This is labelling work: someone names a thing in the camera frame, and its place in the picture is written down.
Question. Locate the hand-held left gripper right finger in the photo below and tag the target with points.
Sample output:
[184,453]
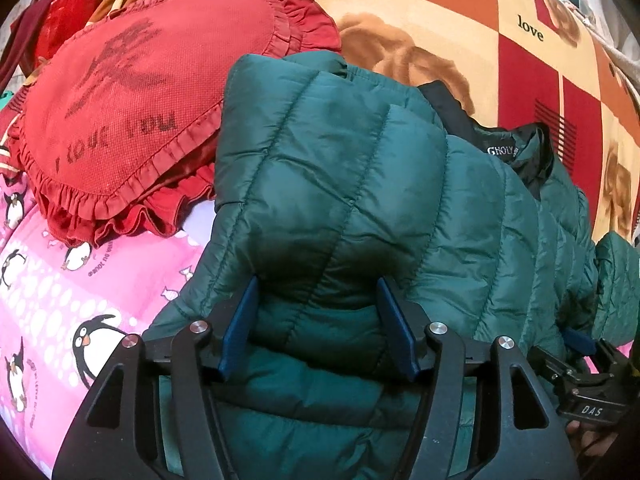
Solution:
[397,332]

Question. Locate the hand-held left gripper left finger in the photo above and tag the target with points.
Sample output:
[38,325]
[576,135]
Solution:
[239,332]

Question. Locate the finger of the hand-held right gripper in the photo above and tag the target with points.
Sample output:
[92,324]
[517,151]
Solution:
[580,342]

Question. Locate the green quilted puffer jacket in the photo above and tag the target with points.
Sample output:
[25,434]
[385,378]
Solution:
[340,185]

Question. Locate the person's right hand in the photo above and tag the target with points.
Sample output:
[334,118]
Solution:
[587,447]

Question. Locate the pale lavender pillow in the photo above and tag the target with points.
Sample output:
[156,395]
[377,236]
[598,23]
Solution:
[200,217]

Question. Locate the pink penguin print blanket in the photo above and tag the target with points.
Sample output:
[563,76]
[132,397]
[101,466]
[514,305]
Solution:
[55,290]

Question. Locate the red heart-shaped ruffled pillow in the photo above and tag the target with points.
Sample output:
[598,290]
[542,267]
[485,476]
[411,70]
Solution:
[140,105]

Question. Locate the beige curtain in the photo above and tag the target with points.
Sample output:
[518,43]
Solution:
[625,60]

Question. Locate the orange checkered rose blanket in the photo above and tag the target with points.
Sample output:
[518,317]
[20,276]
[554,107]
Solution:
[430,15]

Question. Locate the shiny red cushion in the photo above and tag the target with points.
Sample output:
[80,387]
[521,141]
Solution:
[70,10]

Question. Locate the dark red cloth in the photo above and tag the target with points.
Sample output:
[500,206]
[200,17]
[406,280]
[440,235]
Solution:
[22,35]

